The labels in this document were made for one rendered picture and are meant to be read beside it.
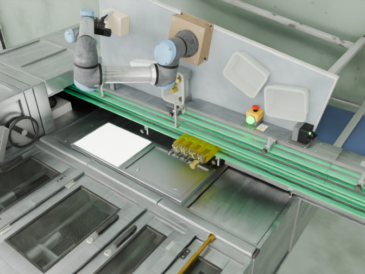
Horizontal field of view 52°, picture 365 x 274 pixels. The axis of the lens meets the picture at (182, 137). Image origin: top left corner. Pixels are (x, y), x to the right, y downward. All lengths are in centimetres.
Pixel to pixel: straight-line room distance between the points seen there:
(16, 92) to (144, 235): 119
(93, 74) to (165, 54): 37
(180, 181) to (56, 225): 69
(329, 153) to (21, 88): 182
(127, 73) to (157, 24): 51
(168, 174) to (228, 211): 42
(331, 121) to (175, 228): 107
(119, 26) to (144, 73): 58
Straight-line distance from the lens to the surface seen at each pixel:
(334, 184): 199
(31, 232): 211
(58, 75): 266
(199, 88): 233
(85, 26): 210
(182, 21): 213
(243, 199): 212
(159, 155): 235
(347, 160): 200
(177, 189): 211
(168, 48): 194
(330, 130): 223
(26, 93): 255
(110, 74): 196
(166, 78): 202
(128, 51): 263
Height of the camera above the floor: 246
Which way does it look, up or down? 41 degrees down
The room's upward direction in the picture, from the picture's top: 128 degrees counter-clockwise
